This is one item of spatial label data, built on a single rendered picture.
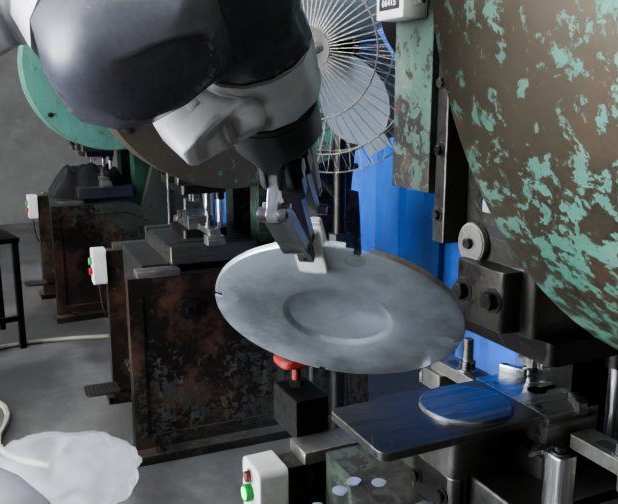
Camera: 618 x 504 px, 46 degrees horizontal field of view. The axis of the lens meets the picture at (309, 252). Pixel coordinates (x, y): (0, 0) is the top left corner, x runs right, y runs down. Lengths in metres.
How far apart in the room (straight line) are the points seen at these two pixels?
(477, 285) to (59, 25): 0.68
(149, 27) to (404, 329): 0.51
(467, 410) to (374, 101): 0.86
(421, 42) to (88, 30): 0.67
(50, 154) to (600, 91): 7.07
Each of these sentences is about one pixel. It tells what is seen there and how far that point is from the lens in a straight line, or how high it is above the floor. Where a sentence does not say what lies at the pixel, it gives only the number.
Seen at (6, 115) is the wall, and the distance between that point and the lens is 7.35.
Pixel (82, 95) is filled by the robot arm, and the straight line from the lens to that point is 0.46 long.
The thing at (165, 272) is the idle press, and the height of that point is 0.63.
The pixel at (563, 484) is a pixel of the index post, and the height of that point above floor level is 0.76.
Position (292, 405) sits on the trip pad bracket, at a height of 0.69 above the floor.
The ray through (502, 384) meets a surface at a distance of 1.12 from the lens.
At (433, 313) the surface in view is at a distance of 0.80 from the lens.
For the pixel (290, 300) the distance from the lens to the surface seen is 0.83.
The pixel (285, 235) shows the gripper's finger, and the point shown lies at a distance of 0.63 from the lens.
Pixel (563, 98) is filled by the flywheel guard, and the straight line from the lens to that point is 0.47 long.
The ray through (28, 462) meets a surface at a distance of 2.27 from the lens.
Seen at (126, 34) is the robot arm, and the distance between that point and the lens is 0.44.
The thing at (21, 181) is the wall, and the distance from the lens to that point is 7.40.
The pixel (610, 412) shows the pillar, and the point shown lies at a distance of 1.09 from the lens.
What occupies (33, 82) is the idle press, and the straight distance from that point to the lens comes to 3.79.
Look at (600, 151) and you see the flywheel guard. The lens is 0.46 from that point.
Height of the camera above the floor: 1.19
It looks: 12 degrees down
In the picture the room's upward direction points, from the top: straight up
